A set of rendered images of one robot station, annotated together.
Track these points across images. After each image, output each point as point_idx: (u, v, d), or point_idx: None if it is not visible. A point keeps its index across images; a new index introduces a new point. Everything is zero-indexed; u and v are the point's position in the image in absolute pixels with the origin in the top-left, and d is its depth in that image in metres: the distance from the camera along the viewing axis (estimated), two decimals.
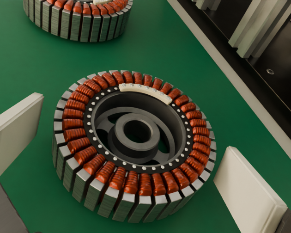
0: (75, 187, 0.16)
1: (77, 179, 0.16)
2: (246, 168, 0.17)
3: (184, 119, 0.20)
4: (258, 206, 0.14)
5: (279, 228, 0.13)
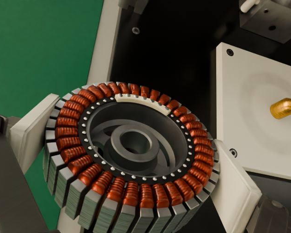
0: (68, 201, 0.15)
1: (71, 190, 0.14)
2: (228, 159, 0.17)
3: (184, 129, 0.19)
4: (235, 193, 0.15)
5: (254, 213, 0.14)
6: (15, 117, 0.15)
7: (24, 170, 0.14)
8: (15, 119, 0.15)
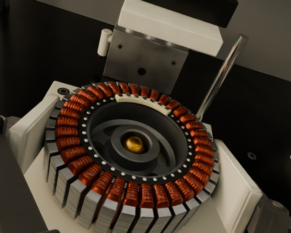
0: (68, 201, 0.15)
1: (71, 191, 0.14)
2: (228, 159, 0.17)
3: (184, 129, 0.19)
4: (236, 193, 0.15)
5: (255, 213, 0.14)
6: (15, 117, 0.15)
7: (24, 170, 0.14)
8: (15, 119, 0.15)
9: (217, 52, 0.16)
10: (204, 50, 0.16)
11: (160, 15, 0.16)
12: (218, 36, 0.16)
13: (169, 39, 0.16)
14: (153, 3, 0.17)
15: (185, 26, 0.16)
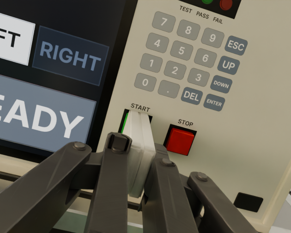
0: None
1: None
2: (142, 127, 0.18)
3: None
4: (137, 155, 0.16)
5: (149, 172, 0.15)
6: None
7: (129, 180, 0.16)
8: None
9: None
10: None
11: None
12: None
13: None
14: None
15: None
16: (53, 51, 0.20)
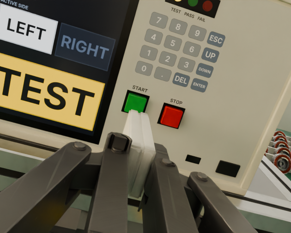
0: None
1: None
2: (142, 127, 0.18)
3: None
4: (137, 155, 0.16)
5: (149, 172, 0.15)
6: None
7: (129, 180, 0.16)
8: None
9: None
10: None
11: None
12: None
13: None
14: None
15: None
16: (71, 43, 0.25)
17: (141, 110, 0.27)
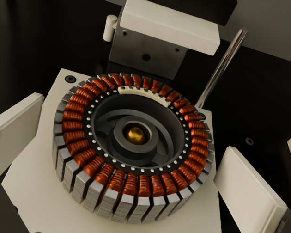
0: (74, 188, 0.17)
1: (77, 180, 0.16)
2: (246, 168, 0.17)
3: (183, 121, 0.21)
4: (258, 206, 0.14)
5: (279, 228, 0.13)
6: None
7: None
8: None
9: (215, 52, 0.17)
10: (202, 50, 0.17)
11: (161, 16, 0.17)
12: (216, 36, 0.17)
13: (169, 39, 0.17)
14: (154, 2, 0.17)
15: (184, 27, 0.17)
16: None
17: None
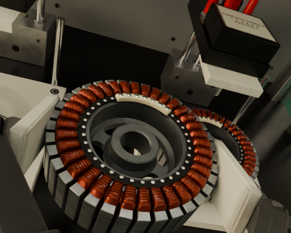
0: (67, 203, 0.15)
1: (70, 193, 0.14)
2: (228, 159, 0.17)
3: (184, 130, 0.19)
4: (236, 193, 0.15)
5: (254, 213, 0.14)
6: (15, 117, 0.15)
7: (24, 170, 0.14)
8: (15, 119, 0.15)
9: (12, 30, 0.24)
10: (2, 29, 0.24)
11: None
12: (11, 19, 0.24)
13: None
14: None
15: None
16: None
17: None
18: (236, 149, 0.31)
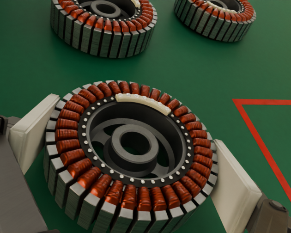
0: (67, 202, 0.15)
1: (70, 193, 0.14)
2: (228, 159, 0.17)
3: (184, 130, 0.19)
4: (236, 193, 0.15)
5: (254, 213, 0.14)
6: (15, 117, 0.15)
7: (24, 170, 0.14)
8: (15, 119, 0.15)
9: None
10: None
11: None
12: None
13: None
14: None
15: None
16: None
17: None
18: None
